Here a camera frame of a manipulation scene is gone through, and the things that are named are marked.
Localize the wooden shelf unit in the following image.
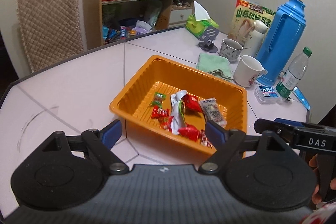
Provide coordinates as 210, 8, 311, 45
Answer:
83, 0, 194, 50

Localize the white insulated bottle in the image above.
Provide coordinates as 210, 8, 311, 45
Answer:
241, 20, 268, 57

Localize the green folded cloth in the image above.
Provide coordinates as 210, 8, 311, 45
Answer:
197, 53, 233, 81

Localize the clear toothpick box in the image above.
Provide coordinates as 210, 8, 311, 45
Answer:
255, 86, 279, 105

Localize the grey patterned mug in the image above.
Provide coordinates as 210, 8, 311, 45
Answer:
219, 38, 243, 63

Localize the green candy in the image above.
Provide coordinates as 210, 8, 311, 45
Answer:
150, 92, 166, 107

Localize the white cartoon mug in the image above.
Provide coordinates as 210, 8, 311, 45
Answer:
234, 55, 266, 88

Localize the small red snack bar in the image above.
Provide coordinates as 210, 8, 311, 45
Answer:
151, 105, 170, 119

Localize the green tissue box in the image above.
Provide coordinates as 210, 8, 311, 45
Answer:
186, 1, 219, 38

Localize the red twist-wrapped candy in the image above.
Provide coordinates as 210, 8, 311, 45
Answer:
199, 130, 214, 149

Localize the red crinkled candy pack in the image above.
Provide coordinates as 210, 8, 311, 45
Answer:
160, 117, 173, 131

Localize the grey clear nut packet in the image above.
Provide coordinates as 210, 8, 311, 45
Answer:
199, 98, 227, 127

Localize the clear water bottle green cap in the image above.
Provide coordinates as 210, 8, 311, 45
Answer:
276, 47, 312, 100

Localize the beige quilted chair far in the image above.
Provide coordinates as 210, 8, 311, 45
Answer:
17, 0, 84, 72

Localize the person's right hand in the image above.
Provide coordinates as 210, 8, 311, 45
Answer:
309, 154, 336, 205

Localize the red double-happiness candy pack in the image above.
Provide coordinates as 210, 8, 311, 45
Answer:
178, 124, 201, 142

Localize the walnut snack bag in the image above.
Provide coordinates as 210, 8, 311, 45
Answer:
228, 0, 276, 45

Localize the silver foil snack packet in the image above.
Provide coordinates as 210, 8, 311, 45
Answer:
170, 90, 187, 135

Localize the orange plastic tray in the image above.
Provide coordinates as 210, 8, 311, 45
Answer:
109, 55, 248, 155

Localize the blue flat box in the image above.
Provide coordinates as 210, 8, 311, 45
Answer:
292, 87, 311, 111

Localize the grey phone stand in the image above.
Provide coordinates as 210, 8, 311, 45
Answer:
198, 26, 219, 53

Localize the blue thermos jug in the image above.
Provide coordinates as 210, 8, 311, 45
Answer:
256, 0, 306, 86

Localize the red snack packet with pictures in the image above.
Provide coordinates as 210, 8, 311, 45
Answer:
182, 94, 202, 113

